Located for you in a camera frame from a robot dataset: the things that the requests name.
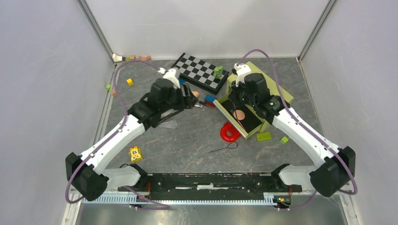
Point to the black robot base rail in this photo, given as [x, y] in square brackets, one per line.
[212, 186]

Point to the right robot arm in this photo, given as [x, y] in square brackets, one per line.
[334, 167]

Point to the clear plastic wrapper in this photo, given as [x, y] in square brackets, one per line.
[169, 123]

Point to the yellow number toy block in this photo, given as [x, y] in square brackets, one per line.
[135, 154]

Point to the small yellow cube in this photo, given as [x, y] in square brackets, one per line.
[129, 81]

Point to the small wooden cube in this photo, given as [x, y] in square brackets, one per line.
[113, 92]

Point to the red toy magnet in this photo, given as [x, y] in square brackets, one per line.
[229, 133]

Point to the green toy figure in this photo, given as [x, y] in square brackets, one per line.
[217, 72]

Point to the black white chessboard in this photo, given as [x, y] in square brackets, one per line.
[200, 73]

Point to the lime green toy brick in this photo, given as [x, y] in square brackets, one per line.
[263, 136]

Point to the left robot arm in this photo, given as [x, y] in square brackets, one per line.
[87, 172]

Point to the blue red toy brick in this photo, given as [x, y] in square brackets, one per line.
[209, 100]

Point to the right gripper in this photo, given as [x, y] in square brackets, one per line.
[235, 88]

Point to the wooden blocks in corner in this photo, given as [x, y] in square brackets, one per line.
[119, 59]

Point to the large black powder brush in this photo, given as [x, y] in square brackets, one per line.
[169, 114]

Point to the small green block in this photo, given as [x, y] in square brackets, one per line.
[284, 140]

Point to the dark red lip gloss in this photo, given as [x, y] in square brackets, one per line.
[206, 105]

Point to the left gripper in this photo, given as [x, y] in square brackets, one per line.
[187, 102]

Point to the round peach powder puff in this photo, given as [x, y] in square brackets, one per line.
[239, 115]

